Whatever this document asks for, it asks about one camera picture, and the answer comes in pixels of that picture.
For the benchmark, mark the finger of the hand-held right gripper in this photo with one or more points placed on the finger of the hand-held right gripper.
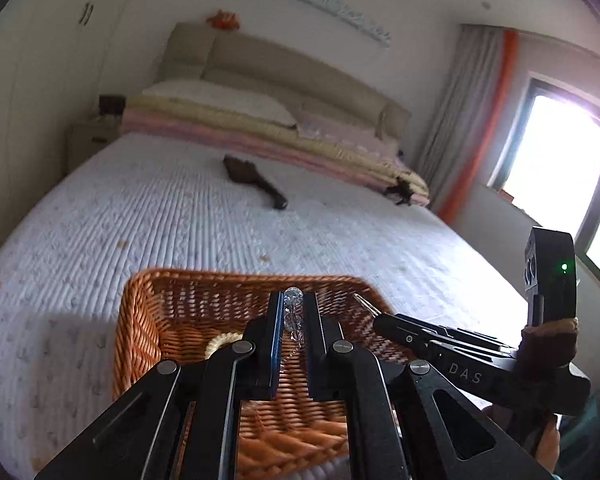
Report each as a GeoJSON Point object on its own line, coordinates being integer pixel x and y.
{"type": "Point", "coordinates": [408, 338]}
{"type": "Point", "coordinates": [460, 335]}

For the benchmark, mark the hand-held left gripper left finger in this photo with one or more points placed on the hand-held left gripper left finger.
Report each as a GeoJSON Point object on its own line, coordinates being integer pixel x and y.
{"type": "Point", "coordinates": [276, 340]}

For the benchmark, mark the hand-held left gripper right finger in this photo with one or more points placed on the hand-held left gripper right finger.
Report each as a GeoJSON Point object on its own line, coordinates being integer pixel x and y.
{"type": "Point", "coordinates": [312, 340]}

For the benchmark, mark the thin silver hairpin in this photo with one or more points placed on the thin silver hairpin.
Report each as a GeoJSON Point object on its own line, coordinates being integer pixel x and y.
{"type": "Point", "coordinates": [366, 304]}

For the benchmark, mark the orange wicker basket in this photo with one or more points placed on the orange wicker basket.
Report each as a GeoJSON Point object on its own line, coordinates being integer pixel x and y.
{"type": "Point", "coordinates": [180, 300]}

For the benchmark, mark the person's right hand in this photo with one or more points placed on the person's right hand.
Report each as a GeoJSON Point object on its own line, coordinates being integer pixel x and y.
{"type": "Point", "coordinates": [548, 442]}

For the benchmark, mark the brown knitted cuff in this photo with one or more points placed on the brown knitted cuff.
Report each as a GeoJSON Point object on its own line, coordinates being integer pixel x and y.
{"type": "Point", "coordinates": [550, 345]}

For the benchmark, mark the dark framed window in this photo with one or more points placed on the dark framed window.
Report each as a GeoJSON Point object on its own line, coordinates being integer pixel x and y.
{"type": "Point", "coordinates": [555, 160]}

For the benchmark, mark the small dark hair clip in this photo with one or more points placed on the small dark hair clip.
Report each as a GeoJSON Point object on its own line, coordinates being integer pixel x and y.
{"type": "Point", "coordinates": [402, 191]}

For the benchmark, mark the teal clothing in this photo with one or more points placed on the teal clothing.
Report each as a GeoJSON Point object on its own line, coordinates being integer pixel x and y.
{"type": "Point", "coordinates": [587, 435]}

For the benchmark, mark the white quilted bed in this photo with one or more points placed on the white quilted bed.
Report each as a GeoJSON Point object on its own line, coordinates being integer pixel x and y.
{"type": "Point", "coordinates": [155, 220]}

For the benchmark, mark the dark brown hairbrush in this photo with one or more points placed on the dark brown hairbrush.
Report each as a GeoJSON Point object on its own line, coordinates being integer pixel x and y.
{"type": "Point", "coordinates": [245, 169]}

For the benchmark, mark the folded pink blanket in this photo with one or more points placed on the folded pink blanket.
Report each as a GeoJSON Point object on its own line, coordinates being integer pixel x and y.
{"type": "Point", "coordinates": [325, 164]}

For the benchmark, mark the orange curtain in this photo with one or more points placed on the orange curtain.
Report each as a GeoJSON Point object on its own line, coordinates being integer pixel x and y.
{"type": "Point", "coordinates": [500, 90]}

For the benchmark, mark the folded yellow blanket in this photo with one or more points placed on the folded yellow blanket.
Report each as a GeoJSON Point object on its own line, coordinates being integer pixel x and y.
{"type": "Point", "coordinates": [340, 152]}

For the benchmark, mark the grey curtain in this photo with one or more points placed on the grey curtain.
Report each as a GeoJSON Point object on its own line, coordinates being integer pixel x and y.
{"type": "Point", "coordinates": [460, 100]}

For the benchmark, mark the pink patterned pillow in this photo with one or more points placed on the pink patterned pillow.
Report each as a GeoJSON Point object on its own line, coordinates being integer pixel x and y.
{"type": "Point", "coordinates": [335, 129]}

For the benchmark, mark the white pillow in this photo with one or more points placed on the white pillow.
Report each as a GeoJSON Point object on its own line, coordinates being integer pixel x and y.
{"type": "Point", "coordinates": [220, 100]}

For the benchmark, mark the cream nightstand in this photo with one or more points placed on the cream nightstand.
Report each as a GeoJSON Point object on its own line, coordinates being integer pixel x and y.
{"type": "Point", "coordinates": [87, 142]}

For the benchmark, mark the beige padded headboard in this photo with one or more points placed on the beige padded headboard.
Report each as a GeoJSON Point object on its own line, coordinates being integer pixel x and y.
{"type": "Point", "coordinates": [280, 65]}

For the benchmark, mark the dark box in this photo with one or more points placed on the dark box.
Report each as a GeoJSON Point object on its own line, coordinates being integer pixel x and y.
{"type": "Point", "coordinates": [112, 105]}

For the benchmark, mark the orange plush toy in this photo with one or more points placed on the orange plush toy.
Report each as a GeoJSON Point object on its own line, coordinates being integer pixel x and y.
{"type": "Point", "coordinates": [223, 19]}

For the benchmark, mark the white wardrobe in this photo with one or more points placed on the white wardrobe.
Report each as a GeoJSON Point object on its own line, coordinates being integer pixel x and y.
{"type": "Point", "coordinates": [55, 60]}

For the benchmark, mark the white wall lettering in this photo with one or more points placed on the white wall lettering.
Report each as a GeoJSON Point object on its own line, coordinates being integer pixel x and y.
{"type": "Point", "coordinates": [330, 5]}

